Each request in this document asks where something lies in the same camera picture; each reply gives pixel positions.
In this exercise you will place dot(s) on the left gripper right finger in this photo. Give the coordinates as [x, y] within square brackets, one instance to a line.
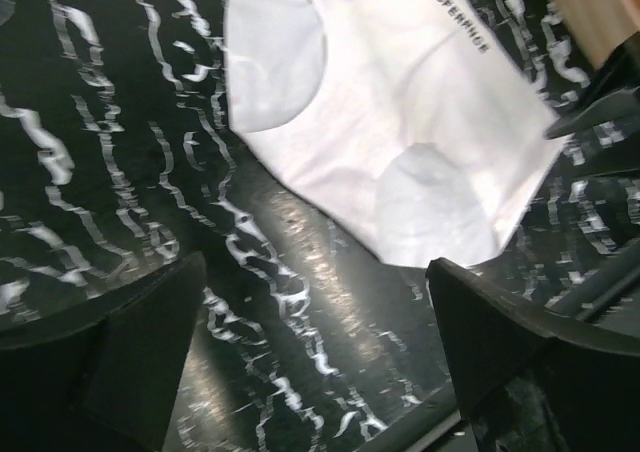
[528, 379]

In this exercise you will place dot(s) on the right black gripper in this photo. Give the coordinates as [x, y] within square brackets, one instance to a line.
[612, 95]

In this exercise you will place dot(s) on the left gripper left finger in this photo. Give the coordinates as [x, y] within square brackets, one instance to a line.
[102, 375]

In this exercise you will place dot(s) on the white underwear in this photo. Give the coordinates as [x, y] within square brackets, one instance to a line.
[403, 120]

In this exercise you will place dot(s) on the wooden compartment tray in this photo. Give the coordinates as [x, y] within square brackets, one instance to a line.
[599, 26]

